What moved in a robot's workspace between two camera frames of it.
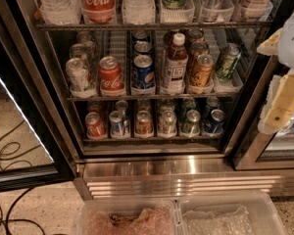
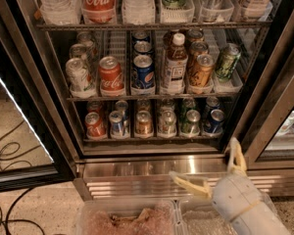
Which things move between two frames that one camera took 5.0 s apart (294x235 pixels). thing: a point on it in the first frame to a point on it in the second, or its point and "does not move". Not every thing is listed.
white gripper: (292, 46) to (234, 193)
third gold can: (196, 34) does not move
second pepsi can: (142, 46) does not move
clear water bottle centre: (138, 4) does not move
